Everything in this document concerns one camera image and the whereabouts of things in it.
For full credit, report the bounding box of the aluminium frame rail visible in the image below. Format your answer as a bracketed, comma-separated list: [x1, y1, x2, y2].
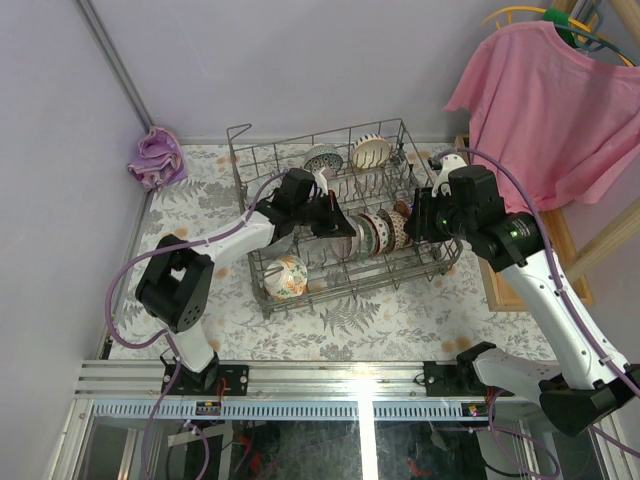
[74, 359, 614, 401]

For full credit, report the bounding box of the wooden tray frame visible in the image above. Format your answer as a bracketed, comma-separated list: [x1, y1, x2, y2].
[453, 133, 595, 313]

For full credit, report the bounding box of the white bowl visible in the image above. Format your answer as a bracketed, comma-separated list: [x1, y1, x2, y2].
[374, 209, 395, 254]

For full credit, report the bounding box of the corner aluminium post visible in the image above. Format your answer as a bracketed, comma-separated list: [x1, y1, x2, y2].
[74, 0, 153, 131]

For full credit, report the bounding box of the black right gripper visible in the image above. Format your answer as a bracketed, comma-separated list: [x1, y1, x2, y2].
[402, 185, 475, 243]

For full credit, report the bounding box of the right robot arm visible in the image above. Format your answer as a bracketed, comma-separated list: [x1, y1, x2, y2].
[404, 155, 639, 436]

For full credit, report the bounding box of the floral table mat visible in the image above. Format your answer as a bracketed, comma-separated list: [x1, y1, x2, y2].
[139, 145, 555, 362]

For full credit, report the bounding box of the yellow floral bowl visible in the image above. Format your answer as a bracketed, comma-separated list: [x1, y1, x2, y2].
[264, 256, 309, 300]

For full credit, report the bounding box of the yellow clothes hanger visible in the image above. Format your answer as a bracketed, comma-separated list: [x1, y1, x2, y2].
[481, 1, 639, 67]

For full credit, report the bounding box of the grey wire dish rack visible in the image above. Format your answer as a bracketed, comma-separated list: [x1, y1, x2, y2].
[227, 118, 462, 316]

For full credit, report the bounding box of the grey dotted bowl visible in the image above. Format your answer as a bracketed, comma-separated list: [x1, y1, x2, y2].
[263, 233, 295, 258]

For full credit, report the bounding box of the purple striped bowl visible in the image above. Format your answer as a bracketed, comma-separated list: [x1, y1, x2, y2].
[330, 236, 358, 261]

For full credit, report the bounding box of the green diamond patterned bowl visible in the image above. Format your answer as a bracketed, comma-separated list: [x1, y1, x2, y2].
[349, 216, 376, 261]

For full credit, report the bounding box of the pink t-shirt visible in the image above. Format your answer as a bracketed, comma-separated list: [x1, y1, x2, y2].
[444, 21, 639, 211]

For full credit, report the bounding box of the cream bowl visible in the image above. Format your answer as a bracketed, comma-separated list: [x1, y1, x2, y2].
[352, 134, 392, 170]

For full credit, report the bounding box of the pink scale patterned bowl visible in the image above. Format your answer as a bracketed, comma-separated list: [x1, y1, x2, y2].
[360, 213, 390, 256]

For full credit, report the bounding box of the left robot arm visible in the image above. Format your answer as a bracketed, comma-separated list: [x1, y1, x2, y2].
[135, 168, 356, 395]

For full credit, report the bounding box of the white wrist camera, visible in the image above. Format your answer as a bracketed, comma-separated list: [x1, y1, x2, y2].
[313, 167, 335, 196]
[429, 153, 468, 198]

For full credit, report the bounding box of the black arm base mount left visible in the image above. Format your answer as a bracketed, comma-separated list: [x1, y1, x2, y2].
[168, 354, 250, 397]

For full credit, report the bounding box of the purple crumpled cloth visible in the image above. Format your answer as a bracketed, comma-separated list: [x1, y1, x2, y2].
[127, 126, 188, 192]

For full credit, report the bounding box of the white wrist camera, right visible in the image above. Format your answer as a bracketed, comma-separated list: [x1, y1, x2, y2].
[429, 153, 468, 198]

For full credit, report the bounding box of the brown lattice patterned bowl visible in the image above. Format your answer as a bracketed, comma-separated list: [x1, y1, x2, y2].
[388, 210, 412, 251]

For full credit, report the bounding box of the red diamond patterned bowl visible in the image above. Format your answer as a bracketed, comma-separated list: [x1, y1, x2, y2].
[393, 200, 412, 219]

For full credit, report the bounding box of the teal clothes hanger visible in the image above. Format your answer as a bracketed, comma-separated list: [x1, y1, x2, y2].
[542, 9, 635, 66]

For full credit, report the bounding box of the white wrist camera, left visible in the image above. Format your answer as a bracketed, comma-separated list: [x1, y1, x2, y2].
[313, 167, 335, 196]

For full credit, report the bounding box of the slotted cable duct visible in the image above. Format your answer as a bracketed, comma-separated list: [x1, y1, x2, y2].
[94, 399, 488, 422]

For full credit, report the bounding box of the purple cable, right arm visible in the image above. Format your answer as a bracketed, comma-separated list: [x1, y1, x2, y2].
[429, 147, 640, 479]

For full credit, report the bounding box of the black patterned bowl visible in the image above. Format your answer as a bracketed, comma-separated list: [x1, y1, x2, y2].
[304, 144, 344, 173]

